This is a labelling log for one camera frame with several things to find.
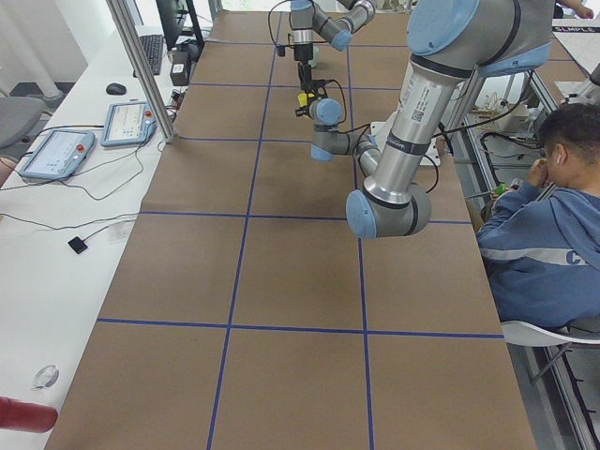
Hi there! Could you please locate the blue teach pendant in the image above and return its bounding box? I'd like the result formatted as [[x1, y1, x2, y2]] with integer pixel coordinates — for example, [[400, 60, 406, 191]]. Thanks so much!
[[20, 129, 96, 181], [100, 101, 157, 147]]

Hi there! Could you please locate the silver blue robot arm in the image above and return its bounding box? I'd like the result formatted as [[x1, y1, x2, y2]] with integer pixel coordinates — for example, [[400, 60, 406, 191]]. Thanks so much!
[[290, 0, 376, 93], [291, 0, 554, 239]]

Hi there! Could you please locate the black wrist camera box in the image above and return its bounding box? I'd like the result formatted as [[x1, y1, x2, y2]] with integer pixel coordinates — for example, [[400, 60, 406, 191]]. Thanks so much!
[[304, 80, 328, 93], [276, 44, 294, 57]]

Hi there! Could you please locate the small black box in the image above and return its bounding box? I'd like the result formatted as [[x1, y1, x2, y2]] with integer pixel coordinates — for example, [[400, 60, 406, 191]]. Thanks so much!
[[170, 51, 191, 86]]

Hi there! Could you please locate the black computer mouse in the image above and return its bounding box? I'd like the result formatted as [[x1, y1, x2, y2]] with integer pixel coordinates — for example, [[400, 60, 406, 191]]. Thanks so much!
[[105, 82, 128, 96]]

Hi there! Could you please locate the far blue teach pendant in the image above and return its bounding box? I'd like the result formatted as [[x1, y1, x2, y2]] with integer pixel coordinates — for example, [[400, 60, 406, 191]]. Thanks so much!
[[100, 101, 157, 147]]

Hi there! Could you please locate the clear plastic wrapper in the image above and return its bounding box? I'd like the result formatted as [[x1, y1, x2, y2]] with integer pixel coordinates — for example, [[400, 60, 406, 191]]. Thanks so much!
[[31, 365, 60, 391]]

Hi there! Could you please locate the red cylinder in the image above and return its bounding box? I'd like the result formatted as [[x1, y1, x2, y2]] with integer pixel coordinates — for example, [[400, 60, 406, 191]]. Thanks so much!
[[1, 397, 58, 433]]

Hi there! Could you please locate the near blue teach pendant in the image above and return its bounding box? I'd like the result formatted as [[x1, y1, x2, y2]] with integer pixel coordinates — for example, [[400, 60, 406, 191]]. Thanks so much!
[[20, 129, 96, 181]]

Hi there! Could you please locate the aluminium frame post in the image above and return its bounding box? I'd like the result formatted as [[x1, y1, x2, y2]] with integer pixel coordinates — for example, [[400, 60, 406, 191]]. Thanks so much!
[[106, 0, 175, 143]]

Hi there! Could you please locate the light green cup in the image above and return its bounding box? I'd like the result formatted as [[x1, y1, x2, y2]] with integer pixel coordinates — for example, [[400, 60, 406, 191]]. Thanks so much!
[[308, 45, 320, 68]]

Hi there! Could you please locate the person in blue shirt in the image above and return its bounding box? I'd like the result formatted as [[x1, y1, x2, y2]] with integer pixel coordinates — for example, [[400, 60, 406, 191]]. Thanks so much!
[[476, 103, 599, 329]]

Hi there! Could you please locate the black keyboard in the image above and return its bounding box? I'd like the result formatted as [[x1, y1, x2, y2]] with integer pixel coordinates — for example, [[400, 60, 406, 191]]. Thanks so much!
[[139, 35, 164, 75]]

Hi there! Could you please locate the yellow cup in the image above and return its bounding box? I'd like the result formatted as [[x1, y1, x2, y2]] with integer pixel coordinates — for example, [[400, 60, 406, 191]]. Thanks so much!
[[297, 92, 310, 108]]

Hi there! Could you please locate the black pendant cable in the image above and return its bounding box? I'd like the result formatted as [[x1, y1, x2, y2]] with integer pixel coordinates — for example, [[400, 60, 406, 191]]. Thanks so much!
[[0, 124, 165, 231]]

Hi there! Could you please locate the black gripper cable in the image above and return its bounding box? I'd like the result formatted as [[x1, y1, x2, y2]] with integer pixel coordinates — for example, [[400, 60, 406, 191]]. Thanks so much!
[[322, 78, 442, 193], [267, 0, 294, 48]]

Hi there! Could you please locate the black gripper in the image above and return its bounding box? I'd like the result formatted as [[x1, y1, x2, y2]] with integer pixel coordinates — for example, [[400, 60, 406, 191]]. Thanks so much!
[[293, 42, 313, 65], [297, 63, 326, 111]]

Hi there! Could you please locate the grey office chair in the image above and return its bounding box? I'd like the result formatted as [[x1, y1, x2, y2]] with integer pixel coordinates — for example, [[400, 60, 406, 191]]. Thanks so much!
[[1, 82, 65, 149]]

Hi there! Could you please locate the white chair seat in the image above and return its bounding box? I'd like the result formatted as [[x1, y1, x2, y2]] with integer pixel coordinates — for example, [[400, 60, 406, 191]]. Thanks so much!
[[501, 321, 599, 347]]

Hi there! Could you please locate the small black square pad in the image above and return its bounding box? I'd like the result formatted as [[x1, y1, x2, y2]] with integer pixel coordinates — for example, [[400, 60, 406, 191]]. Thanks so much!
[[67, 236, 88, 254]]

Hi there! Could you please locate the black computer monitor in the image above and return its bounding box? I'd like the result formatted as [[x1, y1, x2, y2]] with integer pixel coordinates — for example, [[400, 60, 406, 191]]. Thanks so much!
[[156, 0, 204, 50]]

